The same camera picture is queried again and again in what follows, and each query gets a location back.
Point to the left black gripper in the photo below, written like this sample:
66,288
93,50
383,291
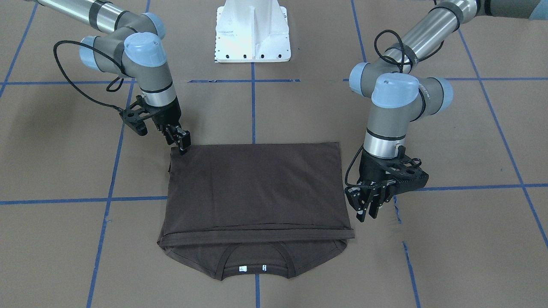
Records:
369,172

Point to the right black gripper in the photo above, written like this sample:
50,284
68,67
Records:
168,114

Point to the brown t-shirt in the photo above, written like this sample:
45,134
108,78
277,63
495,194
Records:
275,209

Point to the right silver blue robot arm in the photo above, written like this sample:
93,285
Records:
131,48

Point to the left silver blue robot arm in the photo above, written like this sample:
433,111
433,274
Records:
398,98

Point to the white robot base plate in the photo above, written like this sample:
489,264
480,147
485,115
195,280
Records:
252,31

